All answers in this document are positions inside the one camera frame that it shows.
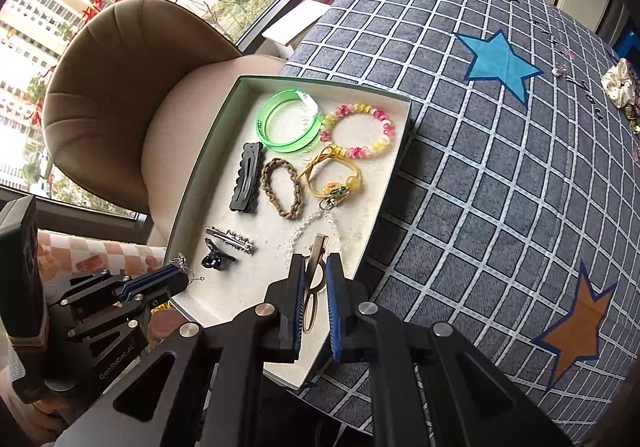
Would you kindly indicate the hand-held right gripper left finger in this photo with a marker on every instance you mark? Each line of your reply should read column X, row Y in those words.
column 299, row 307

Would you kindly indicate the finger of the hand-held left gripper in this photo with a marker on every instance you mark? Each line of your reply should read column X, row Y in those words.
column 160, row 276
column 142, row 304

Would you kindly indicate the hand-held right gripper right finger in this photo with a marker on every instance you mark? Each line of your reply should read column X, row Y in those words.
column 334, row 309

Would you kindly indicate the gold hair clip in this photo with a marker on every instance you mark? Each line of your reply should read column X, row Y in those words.
column 318, row 247

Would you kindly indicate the white tray box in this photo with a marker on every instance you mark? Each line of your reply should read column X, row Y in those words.
column 370, row 197

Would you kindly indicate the black hair clip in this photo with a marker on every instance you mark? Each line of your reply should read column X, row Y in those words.
column 245, row 182

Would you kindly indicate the small black claw clip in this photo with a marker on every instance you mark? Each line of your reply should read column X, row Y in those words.
column 215, row 259

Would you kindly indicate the orange checked cushion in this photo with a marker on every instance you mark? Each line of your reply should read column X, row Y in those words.
column 100, row 252

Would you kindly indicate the silver rhinestone hair clip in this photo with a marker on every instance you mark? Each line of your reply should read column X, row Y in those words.
column 230, row 237

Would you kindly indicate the grey grid star tablecloth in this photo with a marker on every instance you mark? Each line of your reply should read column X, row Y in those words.
column 475, row 202

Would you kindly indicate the green translucent bangle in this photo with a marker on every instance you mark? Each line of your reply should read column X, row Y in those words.
column 263, row 127

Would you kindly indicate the beige upholstered chair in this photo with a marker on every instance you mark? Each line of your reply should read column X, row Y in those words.
column 125, row 77

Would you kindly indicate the green gold foil bow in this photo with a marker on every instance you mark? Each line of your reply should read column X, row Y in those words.
column 632, row 119

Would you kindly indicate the cream polka-dot scrunchie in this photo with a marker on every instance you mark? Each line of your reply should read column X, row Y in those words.
column 620, row 82

